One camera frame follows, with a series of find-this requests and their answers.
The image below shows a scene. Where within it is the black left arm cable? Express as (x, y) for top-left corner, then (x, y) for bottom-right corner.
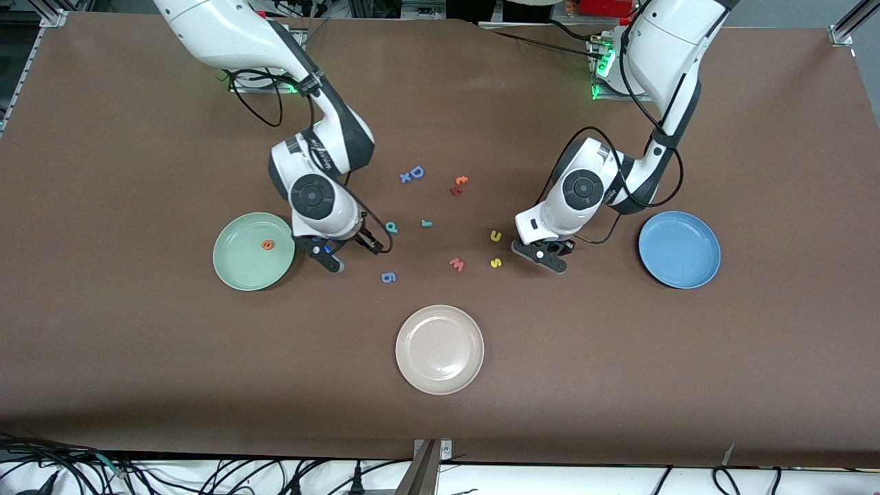
(547, 21), (686, 246)

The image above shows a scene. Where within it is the blue plate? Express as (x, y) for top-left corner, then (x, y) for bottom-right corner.
(638, 210), (722, 289)

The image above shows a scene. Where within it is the teal tipped cable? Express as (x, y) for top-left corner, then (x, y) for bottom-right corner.
(95, 450), (131, 479)

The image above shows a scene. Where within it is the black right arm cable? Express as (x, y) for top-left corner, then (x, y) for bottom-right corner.
(225, 65), (394, 255)

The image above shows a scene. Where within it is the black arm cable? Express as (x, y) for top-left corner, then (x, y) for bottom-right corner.
(547, 21), (686, 246)
(225, 65), (394, 255)

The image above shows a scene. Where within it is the aluminium camera mount post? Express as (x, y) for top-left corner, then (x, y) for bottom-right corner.
(395, 439), (454, 495)

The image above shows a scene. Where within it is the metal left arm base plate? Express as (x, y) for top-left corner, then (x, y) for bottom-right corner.
(588, 34), (650, 102)

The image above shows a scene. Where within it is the light green plate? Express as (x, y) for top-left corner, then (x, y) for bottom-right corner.
(212, 212), (296, 292)

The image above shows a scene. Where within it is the red box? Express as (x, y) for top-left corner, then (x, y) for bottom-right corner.
(580, 0), (630, 18)

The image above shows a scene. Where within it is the beige plate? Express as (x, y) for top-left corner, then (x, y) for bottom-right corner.
(395, 305), (485, 396)

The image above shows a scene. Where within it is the long black base cable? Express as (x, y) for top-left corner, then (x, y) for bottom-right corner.
(481, 26), (609, 64)

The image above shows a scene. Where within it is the short black base cable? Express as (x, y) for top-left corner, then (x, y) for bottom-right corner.
(545, 18), (597, 42)

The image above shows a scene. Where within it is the brown table cover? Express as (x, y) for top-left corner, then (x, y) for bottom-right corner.
(0, 10), (880, 470)

